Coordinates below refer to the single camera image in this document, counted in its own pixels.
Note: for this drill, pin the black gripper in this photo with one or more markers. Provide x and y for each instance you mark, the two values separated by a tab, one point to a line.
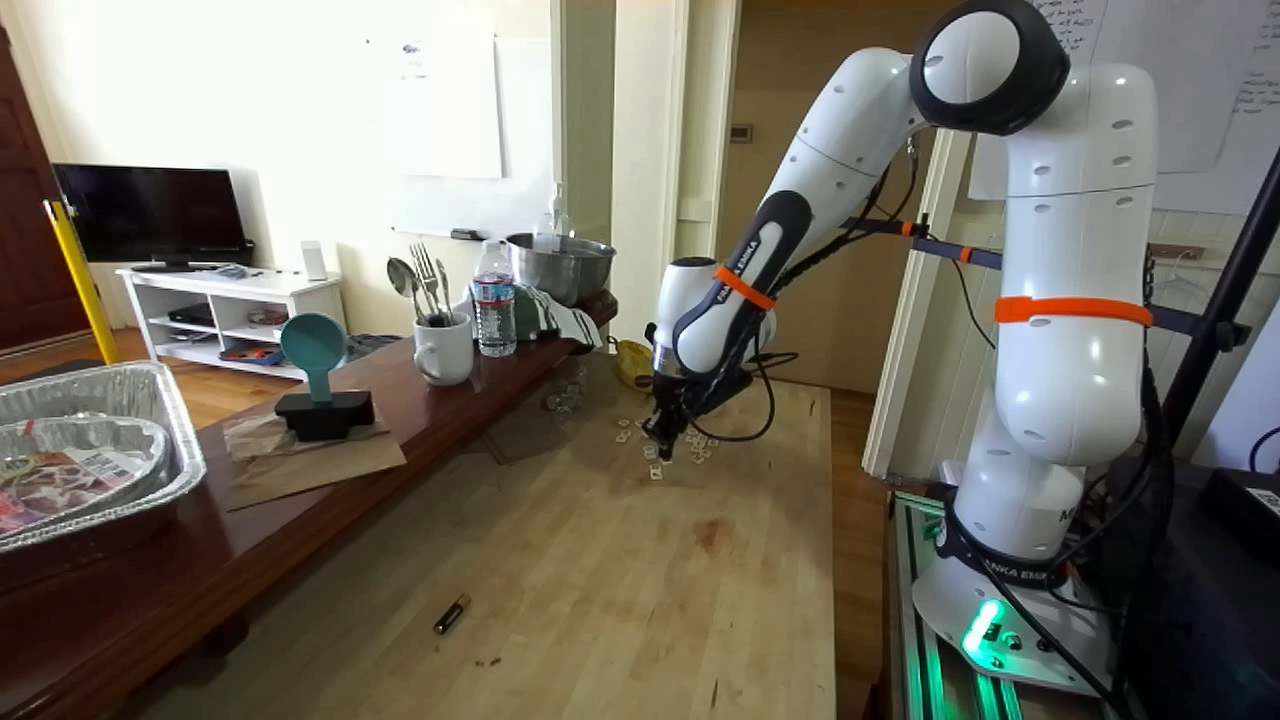
676	399

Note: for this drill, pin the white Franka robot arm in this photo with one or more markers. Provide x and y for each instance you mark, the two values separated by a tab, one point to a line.
1074	401

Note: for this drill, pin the white letter tile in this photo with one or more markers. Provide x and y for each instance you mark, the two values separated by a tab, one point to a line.
655	469

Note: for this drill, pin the green striped white towel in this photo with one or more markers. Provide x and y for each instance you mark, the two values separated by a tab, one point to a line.
565	325

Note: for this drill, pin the brown wooden door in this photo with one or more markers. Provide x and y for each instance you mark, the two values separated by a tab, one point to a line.
834	342

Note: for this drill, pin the large steel mixing bowl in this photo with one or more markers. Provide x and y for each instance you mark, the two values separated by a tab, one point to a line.
573	266

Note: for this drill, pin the clear plastic water bottle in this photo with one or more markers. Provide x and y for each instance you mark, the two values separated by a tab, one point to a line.
495	314

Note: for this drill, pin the clear pump soap bottle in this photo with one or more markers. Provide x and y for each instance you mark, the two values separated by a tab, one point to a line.
555	228

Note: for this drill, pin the white ceramic mug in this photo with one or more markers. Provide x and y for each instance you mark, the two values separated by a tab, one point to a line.
445	355

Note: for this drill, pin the white leaning board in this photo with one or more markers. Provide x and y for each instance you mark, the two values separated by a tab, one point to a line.
920	374

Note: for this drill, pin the metal utensil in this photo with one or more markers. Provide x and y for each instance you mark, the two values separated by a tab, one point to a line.
429	277

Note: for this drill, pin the metal spoon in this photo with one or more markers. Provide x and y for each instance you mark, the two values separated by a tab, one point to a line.
403	277

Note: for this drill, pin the teal paddle on black base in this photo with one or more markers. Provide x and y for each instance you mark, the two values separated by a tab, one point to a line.
325	419

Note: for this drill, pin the brown paper sheet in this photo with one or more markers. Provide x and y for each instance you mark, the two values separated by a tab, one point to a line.
322	465

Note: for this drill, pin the small white device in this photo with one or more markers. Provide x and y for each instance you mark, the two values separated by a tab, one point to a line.
314	262

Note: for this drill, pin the white television stand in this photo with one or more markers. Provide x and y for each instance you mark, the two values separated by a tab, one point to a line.
240	286

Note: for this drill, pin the aluminium foil tray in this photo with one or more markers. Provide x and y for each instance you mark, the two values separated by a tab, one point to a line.
166	401

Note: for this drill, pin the dark metal rod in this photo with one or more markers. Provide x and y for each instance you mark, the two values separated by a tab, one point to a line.
1173	323

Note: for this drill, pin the dark brown wooden counter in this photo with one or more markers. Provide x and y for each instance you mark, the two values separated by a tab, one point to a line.
162	585

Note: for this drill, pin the black equipment box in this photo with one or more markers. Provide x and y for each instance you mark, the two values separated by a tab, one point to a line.
1202	625

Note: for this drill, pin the black tripod pole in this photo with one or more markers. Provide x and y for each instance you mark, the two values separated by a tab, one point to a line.
1222	323

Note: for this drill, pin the black flat television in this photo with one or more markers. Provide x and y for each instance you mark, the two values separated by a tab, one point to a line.
153	213

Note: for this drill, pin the colourful printed plastic bag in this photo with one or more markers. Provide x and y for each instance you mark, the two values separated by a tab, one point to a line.
67	473

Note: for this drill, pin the yellow stick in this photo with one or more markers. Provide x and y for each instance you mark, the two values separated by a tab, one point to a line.
82	280

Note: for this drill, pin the whiteboard with writing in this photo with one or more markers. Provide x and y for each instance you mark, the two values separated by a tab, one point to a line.
1202	92

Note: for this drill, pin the dark wooden furniture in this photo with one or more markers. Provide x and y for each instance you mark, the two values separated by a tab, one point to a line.
26	266

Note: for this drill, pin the aluminium frame stand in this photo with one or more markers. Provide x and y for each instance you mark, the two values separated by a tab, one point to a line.
935	682

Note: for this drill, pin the grey robot base mount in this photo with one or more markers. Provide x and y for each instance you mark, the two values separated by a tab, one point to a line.
1024	622

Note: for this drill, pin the white wall poster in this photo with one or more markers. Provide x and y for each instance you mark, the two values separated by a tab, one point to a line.
445	105

